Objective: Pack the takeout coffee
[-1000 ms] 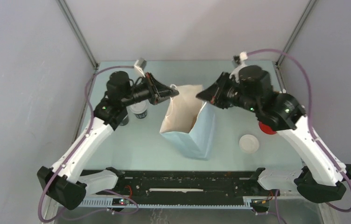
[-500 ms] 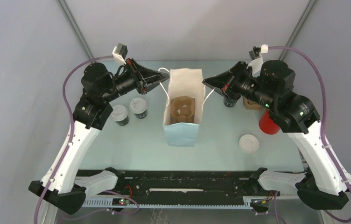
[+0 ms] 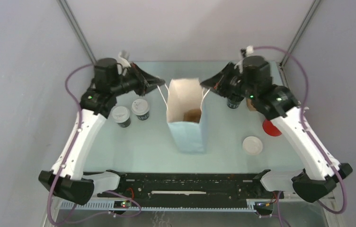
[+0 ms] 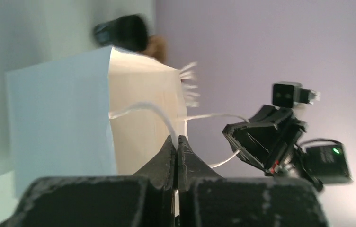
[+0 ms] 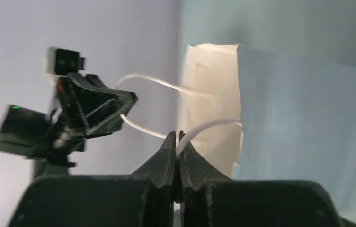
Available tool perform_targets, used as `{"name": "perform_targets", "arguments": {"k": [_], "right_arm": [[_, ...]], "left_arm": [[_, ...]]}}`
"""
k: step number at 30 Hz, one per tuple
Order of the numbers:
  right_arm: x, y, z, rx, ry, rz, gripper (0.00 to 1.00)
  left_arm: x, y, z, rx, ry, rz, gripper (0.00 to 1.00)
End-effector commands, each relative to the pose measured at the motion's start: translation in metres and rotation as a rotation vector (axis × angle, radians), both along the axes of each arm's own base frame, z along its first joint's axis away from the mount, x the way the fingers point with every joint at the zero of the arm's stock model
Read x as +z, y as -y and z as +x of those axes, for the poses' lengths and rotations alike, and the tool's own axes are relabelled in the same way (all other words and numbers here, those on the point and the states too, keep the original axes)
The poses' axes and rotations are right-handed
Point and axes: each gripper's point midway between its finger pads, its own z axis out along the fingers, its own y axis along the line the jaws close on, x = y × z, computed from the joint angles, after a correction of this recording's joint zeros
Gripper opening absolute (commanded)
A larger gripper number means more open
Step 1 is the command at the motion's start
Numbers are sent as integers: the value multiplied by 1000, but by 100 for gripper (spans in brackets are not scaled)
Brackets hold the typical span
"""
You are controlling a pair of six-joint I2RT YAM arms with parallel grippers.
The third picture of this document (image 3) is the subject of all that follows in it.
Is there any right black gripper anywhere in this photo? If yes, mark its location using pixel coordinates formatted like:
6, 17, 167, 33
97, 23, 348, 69
201, 61, 257, 100

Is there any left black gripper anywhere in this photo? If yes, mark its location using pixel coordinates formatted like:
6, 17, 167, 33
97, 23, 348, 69
110, 62, 165, 96

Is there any black paper coffee cup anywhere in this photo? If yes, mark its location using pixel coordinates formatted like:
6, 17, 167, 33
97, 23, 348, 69
131, 98, 150, 121

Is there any light blue paper bag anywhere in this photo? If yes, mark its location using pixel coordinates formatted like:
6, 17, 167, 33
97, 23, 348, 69
157, 78, 209, 154

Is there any brown cardboard carrier piece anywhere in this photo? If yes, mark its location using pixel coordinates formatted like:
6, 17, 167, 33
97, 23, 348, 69
183, 109, 202, 123

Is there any red cup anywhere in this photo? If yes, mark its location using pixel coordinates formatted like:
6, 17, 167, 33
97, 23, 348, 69
262, 119, 282, 137

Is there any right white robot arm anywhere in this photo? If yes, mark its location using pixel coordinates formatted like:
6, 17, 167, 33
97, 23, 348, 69
200, 56, 353, 203

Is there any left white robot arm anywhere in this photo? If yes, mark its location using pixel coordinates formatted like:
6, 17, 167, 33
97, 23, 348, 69
38, 58, 165, 205

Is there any brown cardboard cup carrier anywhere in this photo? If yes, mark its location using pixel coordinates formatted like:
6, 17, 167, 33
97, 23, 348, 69
246, 98, 257, 112

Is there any white plastic lid on table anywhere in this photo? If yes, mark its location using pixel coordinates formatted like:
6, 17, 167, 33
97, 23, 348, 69
242, 136, 263, 155

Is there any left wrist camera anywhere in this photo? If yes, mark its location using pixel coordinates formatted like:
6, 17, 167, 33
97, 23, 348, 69
117, 50, 131, 76

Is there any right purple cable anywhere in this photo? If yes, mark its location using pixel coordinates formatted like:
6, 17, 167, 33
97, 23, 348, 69
253, 45, 348, 227

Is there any purple cable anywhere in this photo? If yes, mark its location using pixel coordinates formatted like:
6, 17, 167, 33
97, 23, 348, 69
253, 45, 348, 227
46, 63, 142, 227

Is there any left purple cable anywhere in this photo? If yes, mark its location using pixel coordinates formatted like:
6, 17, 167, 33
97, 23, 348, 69
46, 63, 142, 227

